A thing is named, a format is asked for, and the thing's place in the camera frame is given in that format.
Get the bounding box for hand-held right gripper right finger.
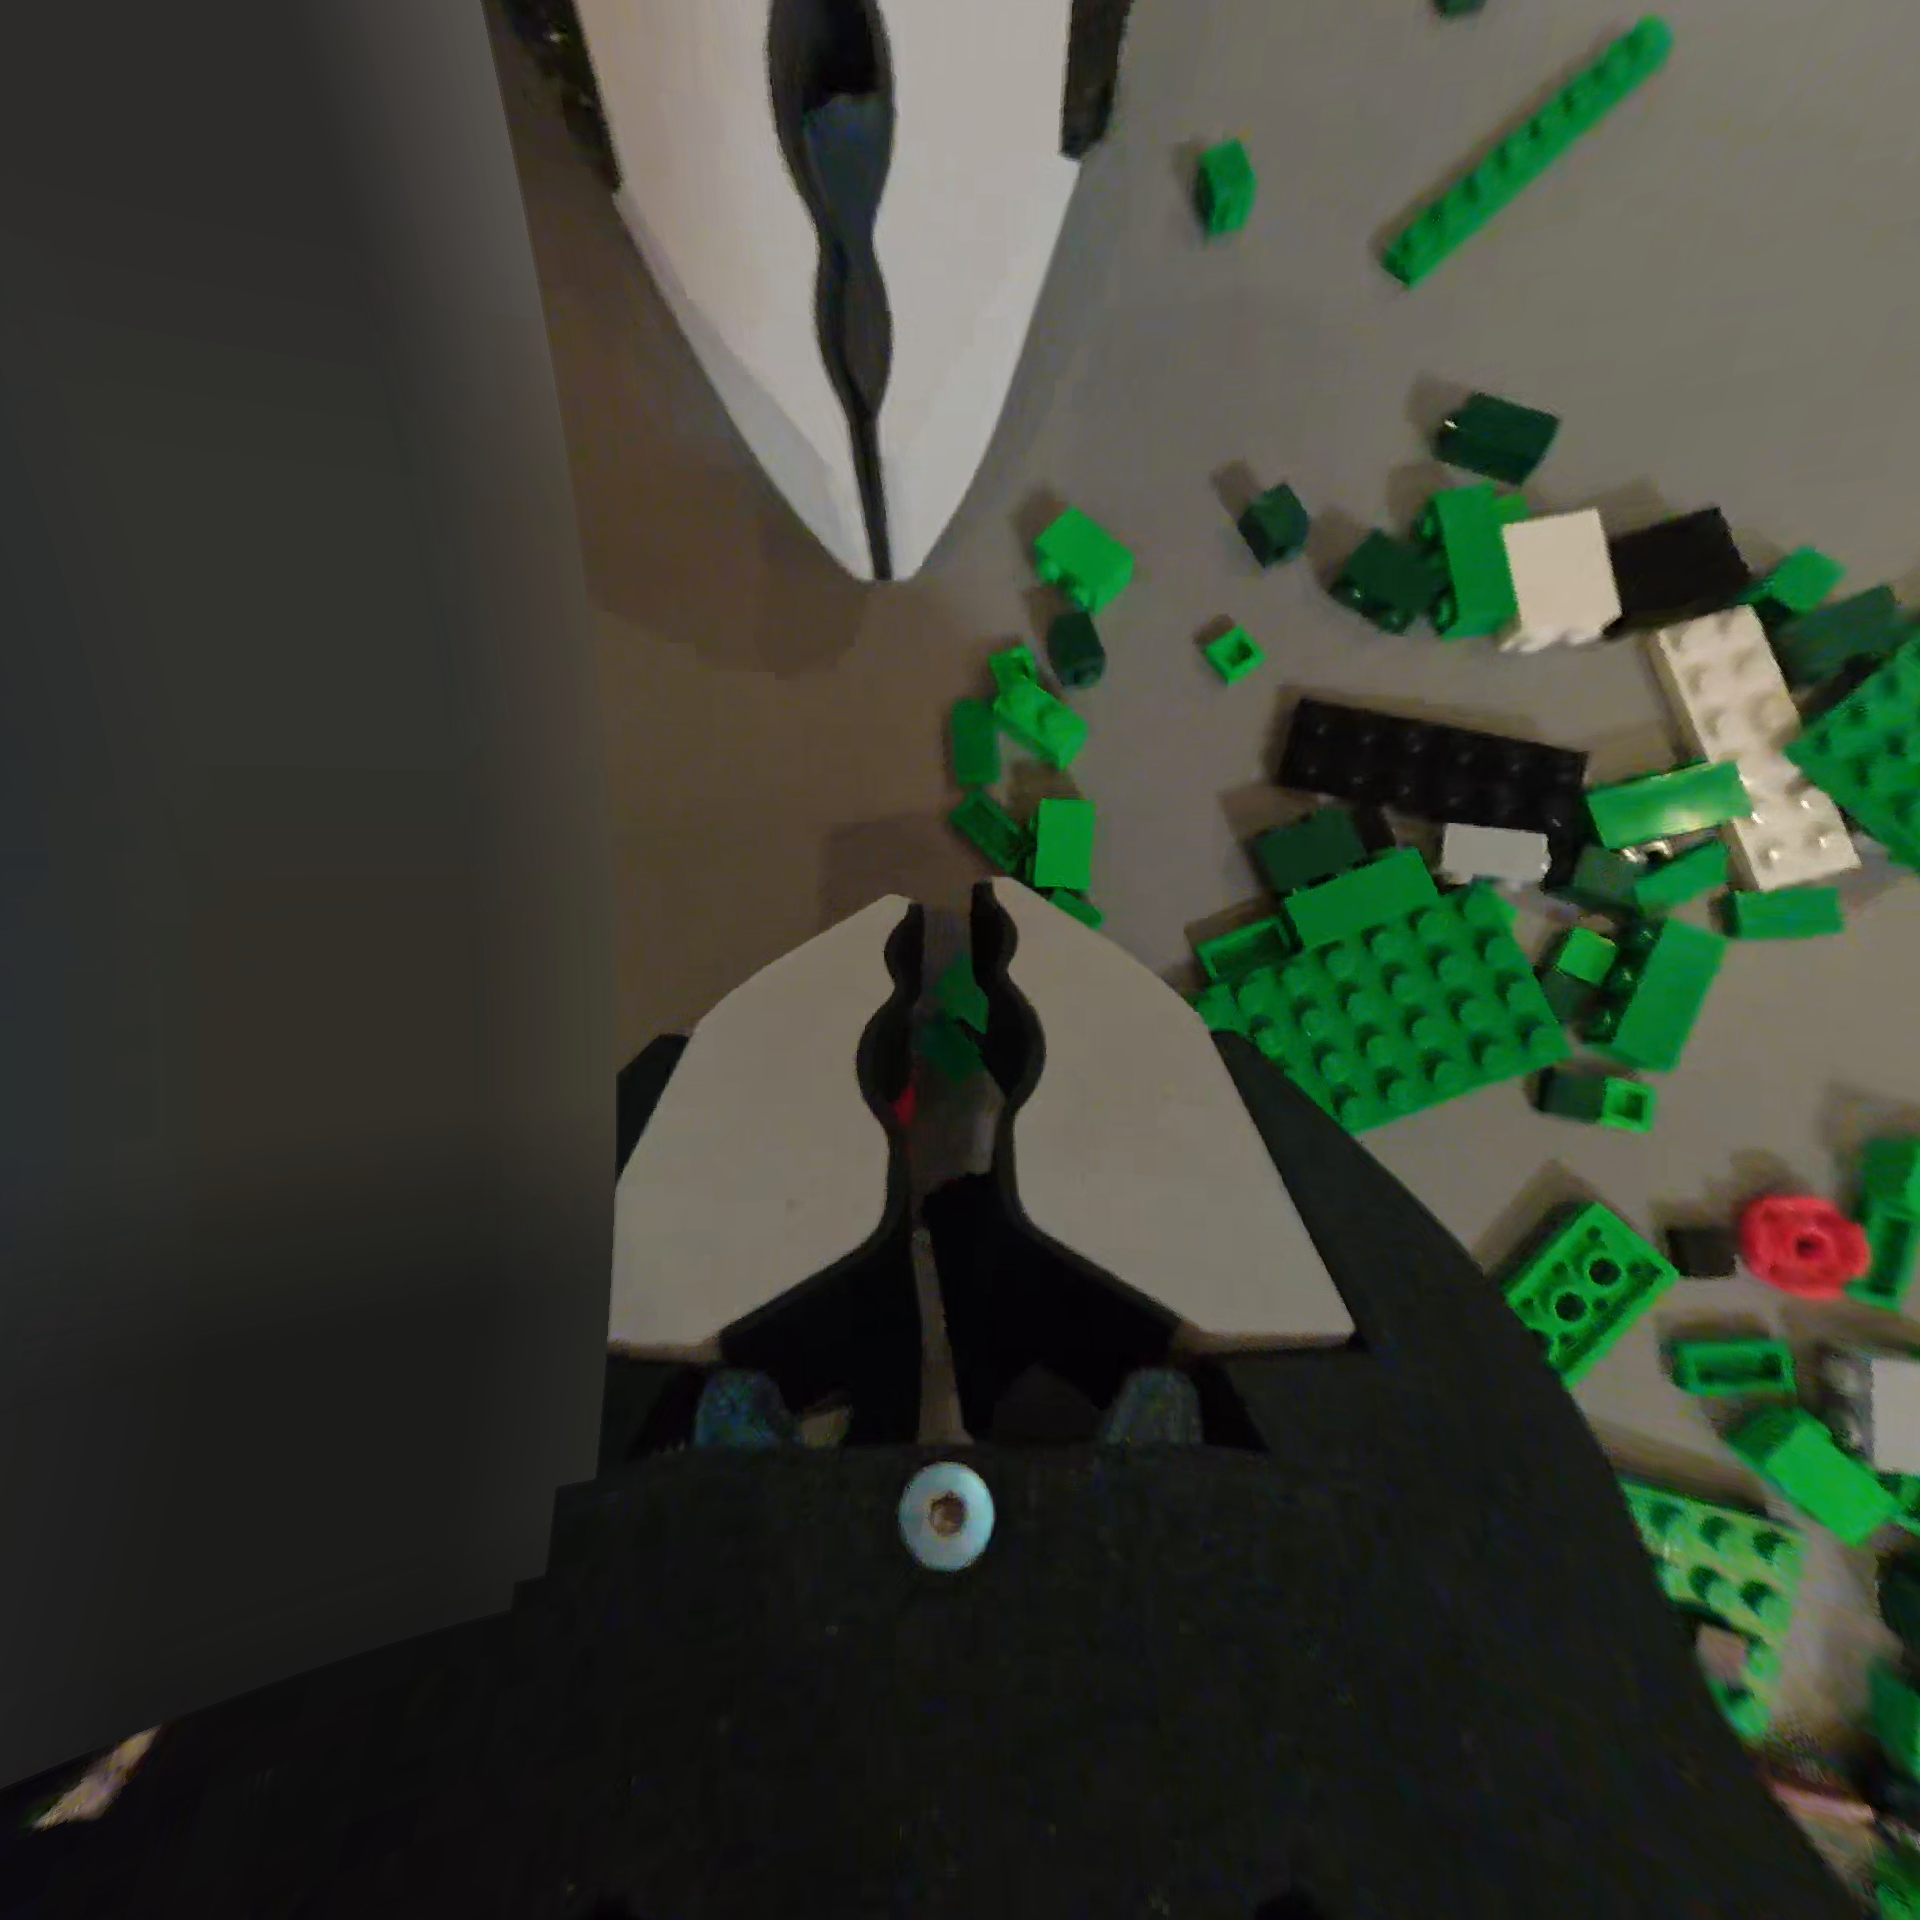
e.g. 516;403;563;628
972;873;1359;1355

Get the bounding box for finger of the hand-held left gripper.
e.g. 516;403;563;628
862;0;1082;584
577;0;876;584

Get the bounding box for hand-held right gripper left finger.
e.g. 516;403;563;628
609;896;921;1360

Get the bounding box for pile of green bricks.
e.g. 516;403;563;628
943;393;1920;1920

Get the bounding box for long green brick strip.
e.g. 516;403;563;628
1381;16;1673;287

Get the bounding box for grey desk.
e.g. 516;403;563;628
497;0;1920;1920

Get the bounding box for black studded plate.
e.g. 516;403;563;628
1275;696;1593;846

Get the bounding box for red round brick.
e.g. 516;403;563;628
1740;1190;1875;1297

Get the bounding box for white brick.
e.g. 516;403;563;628
1499;509;1626;652

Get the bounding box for white studded plate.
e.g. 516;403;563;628
1650;608;1866;888

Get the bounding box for black brick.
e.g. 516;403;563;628
1606;507;1754;628

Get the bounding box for large green studded plate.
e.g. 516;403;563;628
1793;644;1920;875

